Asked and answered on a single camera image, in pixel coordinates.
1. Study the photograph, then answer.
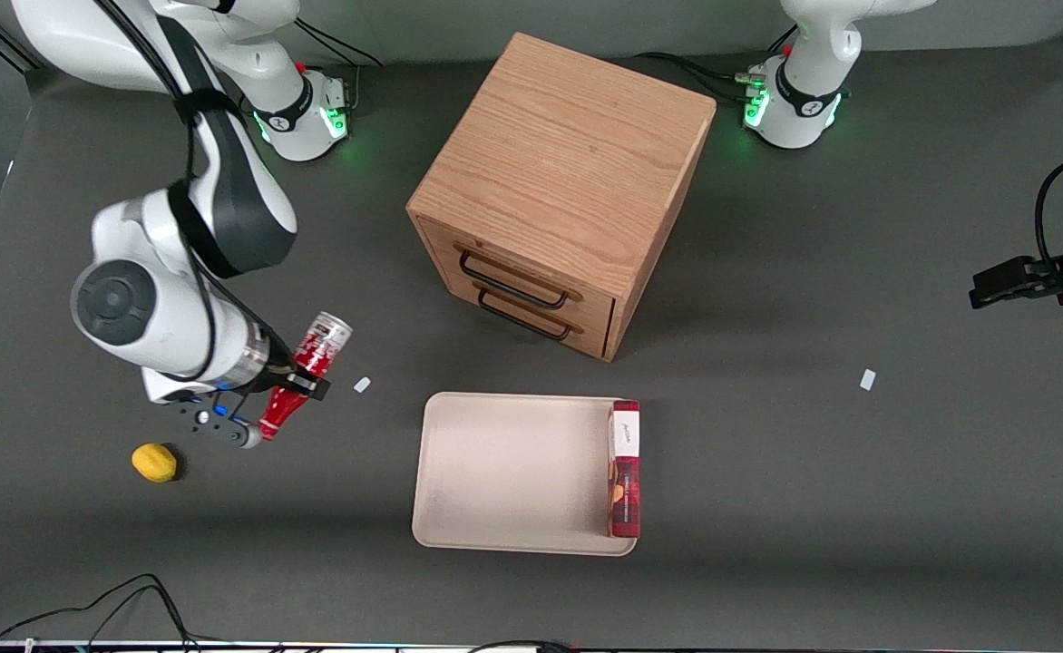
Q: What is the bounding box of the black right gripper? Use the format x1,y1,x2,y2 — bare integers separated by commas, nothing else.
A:
258,356,332,402

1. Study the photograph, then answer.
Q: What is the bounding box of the red coke bottle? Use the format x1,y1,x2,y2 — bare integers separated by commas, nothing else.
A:
258,312,354,443

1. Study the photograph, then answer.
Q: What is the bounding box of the beige plastic tray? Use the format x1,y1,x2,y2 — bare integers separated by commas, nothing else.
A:
412,392,641,556

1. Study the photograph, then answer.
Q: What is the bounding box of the yellow lemon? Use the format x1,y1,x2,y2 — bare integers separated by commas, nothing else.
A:
132,443,179,483

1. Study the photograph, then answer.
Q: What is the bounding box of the red cookie box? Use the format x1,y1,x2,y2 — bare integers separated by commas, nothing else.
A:
607,399,641,540

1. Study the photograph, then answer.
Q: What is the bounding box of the wooden two-drawer cabinet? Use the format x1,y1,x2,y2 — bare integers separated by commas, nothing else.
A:
405,32,717,363

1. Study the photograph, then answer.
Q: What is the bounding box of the black metal drawer handle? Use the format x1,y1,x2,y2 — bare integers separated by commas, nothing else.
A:
457,246,584,310
475,287,584,344

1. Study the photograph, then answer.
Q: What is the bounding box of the black floor cable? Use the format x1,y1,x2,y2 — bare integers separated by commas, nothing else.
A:
0,573,217,653

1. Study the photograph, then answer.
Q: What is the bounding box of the black right arm base cable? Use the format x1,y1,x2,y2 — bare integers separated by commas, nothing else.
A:
239,16,384,114

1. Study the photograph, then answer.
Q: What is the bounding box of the black arm base cable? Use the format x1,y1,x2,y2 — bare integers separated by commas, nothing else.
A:
239,16,384,114
631,25,800,105

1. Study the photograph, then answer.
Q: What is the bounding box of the black left arm base cable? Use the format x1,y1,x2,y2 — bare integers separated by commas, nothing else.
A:
631,25,800,105

